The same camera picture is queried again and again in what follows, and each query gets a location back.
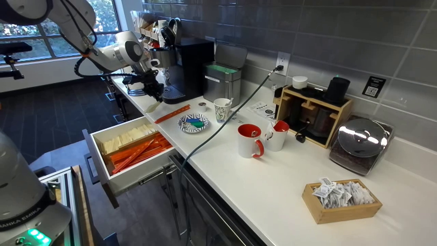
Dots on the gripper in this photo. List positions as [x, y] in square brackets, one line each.
[146, 78]

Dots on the cream knife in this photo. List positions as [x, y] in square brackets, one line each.
[153, 107]

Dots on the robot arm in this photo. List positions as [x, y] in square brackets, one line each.
[20, 191]

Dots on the heap of cream wrapped knives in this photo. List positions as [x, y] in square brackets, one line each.
[126, 137]

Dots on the heap of orange wrapped knives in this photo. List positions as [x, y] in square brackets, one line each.
[140, 153]

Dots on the white drawer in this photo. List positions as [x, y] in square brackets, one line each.
[129, 171]

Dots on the white bowl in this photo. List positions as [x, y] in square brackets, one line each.
[136, 89]

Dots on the orange wrapped knife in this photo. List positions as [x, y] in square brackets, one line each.
[172, 113]

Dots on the steel cup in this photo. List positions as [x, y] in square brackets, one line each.
[164, 57]

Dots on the black coffee machine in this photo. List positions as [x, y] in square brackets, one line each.
[191, 68]

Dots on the blue packet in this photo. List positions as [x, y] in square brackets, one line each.
[193, 120]

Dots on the patterned paper plate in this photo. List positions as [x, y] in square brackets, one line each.
[189, 127]

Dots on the small white lid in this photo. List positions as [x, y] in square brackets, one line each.
[202, 107]

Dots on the green packet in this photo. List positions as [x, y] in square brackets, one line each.
[198, 124]

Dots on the wooden snack rack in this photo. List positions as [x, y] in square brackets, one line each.
[146, 29]

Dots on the steel bin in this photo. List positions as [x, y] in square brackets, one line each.
[220, 83]

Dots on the printed paper cup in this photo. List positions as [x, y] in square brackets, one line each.
[222, 111]

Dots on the white stir stick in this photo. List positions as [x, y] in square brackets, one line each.
[228, 101]

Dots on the steel bin lid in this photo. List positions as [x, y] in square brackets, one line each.
[231, 55]

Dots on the white paper leaflet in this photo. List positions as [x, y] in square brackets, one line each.
[261, 109]

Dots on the window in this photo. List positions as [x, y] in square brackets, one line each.
[51, 44]

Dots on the white mug with red inside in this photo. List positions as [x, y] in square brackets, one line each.
[276, 138]

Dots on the dark appliance door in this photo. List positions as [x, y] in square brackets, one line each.
[208, 212]

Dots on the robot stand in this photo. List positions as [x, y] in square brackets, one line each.
[78, 205]

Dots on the small white cup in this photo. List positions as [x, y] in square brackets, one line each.
[300, 82]

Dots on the black cylinder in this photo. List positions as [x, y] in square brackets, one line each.
[337, 89]

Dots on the wooden organiser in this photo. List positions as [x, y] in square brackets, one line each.
[336, 112]

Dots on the glass jar with steel lid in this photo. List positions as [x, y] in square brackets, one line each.
[360, 143]

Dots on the heap of white sachets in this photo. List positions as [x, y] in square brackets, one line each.
[344, 194]

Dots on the wooden box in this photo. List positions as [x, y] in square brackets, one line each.
[338, 213]

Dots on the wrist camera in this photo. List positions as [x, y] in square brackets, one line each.
[129, 80]

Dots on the white wall socket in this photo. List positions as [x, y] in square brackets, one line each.
[283, 63]

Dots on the camera on mount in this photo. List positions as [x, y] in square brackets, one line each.
[12, 51]

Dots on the black wall sign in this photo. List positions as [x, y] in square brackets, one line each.
[374, 86]

